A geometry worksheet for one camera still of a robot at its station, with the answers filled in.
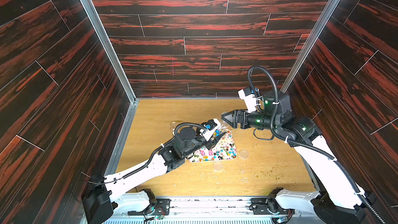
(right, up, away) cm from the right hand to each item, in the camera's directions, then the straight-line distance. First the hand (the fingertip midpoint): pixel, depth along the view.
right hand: (230, 113), depth 62 cm
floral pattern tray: (+3, -22, +31) cm, 38 cm away
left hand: (-3, -6, +4) cm, 9 cm away
